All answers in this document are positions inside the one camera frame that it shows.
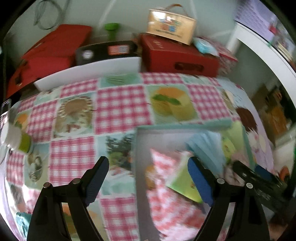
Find pink checkered cloth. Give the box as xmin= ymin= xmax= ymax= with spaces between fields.
xmin=145 ymin=149 xmax=207 ymax=240

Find light blue cloth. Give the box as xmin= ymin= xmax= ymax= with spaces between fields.
xmin=186 ymin=130 xmax=226 ymax=177

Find green tissue packet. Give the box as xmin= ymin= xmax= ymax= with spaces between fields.
xmin=165 ymin=151 xmax=203 ymax=203

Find white bottle with green label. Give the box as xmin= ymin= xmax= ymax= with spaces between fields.
xmin=1 ymin=122 xmax=33 ymax=154

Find patchwork pink checkered tablecloth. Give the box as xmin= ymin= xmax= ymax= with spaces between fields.
xmin=1 ymin=73 xmax=273 ymax=240

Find red chevron patterned box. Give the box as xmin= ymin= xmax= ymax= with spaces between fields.
xmin=201 ymin=37 xmax=238 ymax=76

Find light blue wipes pack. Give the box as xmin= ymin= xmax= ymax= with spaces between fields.
xmin=193 ymin=38 xmax=219 ymax=57

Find white shelf unit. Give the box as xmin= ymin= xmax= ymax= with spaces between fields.
xmin=226 ymin=23 xmax=295 ymax=104

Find red flat boxes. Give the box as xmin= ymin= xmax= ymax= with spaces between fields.
xmin=6 ymin=24 xmax=93 ymax=98

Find black flat box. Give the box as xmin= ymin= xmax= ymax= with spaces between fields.
xmin=75 ymin=40 xmax=138 ymax=65

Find large red cardboard box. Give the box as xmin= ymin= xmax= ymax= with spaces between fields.
xmin=139 ymin=34 xmax=219 ymax=77

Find green cup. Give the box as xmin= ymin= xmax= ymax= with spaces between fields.
xmin=104 ymin=23 xmax=120 ymax=42

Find tan carry box with handle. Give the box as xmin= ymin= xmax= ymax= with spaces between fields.
xmin=146 ymin=4 xmax=197 ymax=45

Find coiled black cable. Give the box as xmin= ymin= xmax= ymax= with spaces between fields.
xmin=33 ymin=0 xmax=71 ymax=30

